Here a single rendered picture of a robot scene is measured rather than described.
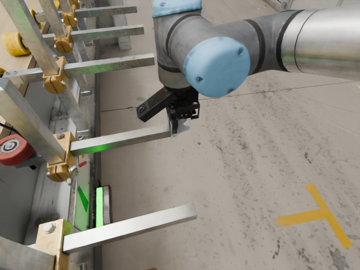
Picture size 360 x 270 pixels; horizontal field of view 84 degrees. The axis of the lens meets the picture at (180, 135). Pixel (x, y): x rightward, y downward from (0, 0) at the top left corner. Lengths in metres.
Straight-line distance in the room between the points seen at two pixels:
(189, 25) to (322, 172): 1.62
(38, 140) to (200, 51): 0.40
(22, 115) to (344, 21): 0.52
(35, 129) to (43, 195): 0.42
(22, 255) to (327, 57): 0.51
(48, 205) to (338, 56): 0.86
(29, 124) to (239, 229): 1.22
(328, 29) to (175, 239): 1.23
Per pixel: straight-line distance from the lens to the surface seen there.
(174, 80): 0.45
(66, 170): 0.60
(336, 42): 0.31
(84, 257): 0.67
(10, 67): 1.01
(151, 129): 0.60
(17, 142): 0.66
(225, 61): 0.30
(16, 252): 0.42
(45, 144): 0.55
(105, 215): 0.68
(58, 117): 1.14
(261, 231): 1.44
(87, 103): 1.02
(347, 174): 1.93
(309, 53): 0.33
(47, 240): 0.54
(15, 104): 0.48
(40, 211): 0.87
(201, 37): 0.32
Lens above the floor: 1.31
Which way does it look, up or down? 50 degrees down
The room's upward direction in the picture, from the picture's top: straight up
